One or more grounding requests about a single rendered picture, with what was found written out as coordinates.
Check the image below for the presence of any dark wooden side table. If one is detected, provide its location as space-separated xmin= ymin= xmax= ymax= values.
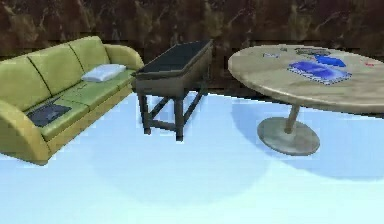
xmin=131 ymin=38 xmax=214 ymax=142

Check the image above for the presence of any pale blue pillow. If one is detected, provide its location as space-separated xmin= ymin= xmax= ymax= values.
xmin=80 ymin=63 xmax=128 ymax=83

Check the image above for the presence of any blue patterned cloth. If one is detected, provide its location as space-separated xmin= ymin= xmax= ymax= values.
xmin=287 ymin=60 xmax=353 ymax=86

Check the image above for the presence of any grey flat object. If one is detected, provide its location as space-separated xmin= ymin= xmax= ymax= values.
xmin=294 ymin=47 xmax=332 ymax=57

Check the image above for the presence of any yellow-green sofa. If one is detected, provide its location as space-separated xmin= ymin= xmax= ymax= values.
xmin=0 ymin=35 xmax=145 ymax=167

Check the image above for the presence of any dark grey laptop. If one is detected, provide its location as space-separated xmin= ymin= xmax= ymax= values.
xmin=26 ymin=103 xmax=72 ymax=128

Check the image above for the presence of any blue folded cloth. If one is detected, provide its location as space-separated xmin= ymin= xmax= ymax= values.
xmin=314 ymin=54 xmax=347 ymax=68

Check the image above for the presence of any round beige pedestal table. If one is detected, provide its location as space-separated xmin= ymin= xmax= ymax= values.
xmin=227 ymin=44 xmax=384 ymax=157

